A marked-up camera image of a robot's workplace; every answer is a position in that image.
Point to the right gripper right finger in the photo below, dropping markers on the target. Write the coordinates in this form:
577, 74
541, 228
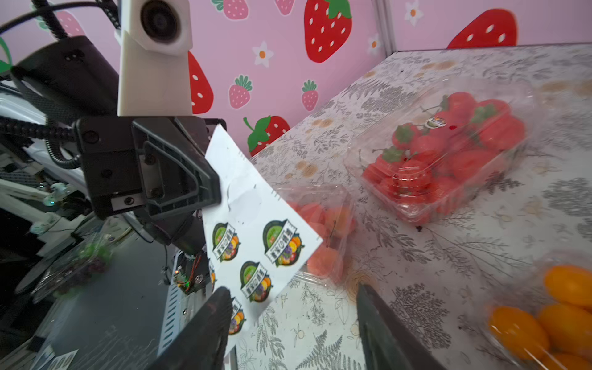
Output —
387, 344

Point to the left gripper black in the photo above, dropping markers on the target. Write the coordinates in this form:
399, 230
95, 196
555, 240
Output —
153, 167

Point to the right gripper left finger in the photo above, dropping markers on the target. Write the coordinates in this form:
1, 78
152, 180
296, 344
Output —
202, 343

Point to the white sticker sheet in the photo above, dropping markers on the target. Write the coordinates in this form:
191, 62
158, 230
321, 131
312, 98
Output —
256, 241

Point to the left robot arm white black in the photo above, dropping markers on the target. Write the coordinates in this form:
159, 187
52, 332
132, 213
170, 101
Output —
67, 80

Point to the round fruit label sticker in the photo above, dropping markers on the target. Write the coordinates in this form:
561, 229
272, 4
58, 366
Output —
435, 123

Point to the clear large peach box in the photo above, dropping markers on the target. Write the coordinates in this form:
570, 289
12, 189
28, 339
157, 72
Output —
330, 211

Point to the clear orange kumquat box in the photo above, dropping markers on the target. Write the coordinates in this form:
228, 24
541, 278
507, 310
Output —
542, 318

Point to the clear strawberry box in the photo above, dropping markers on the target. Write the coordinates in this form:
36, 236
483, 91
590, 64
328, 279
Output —
421, 174

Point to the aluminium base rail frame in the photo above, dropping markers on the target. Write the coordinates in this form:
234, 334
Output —
189, 289

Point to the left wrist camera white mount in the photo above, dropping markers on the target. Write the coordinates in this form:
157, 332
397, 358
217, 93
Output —
155, 38

